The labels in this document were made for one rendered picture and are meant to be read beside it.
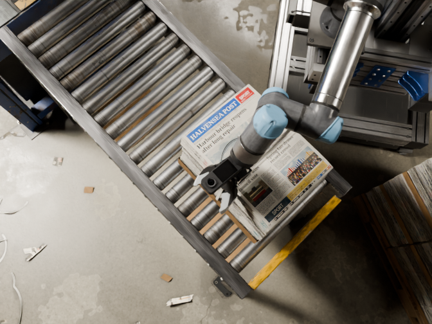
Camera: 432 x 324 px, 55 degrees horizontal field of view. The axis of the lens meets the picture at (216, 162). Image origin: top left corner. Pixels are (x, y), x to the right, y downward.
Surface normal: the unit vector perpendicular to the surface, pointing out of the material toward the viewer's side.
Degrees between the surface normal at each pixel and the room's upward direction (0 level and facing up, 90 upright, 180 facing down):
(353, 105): 0
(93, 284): 0
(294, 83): 0
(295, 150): 9
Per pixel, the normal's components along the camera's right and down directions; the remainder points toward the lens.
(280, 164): 0.11, -0.39
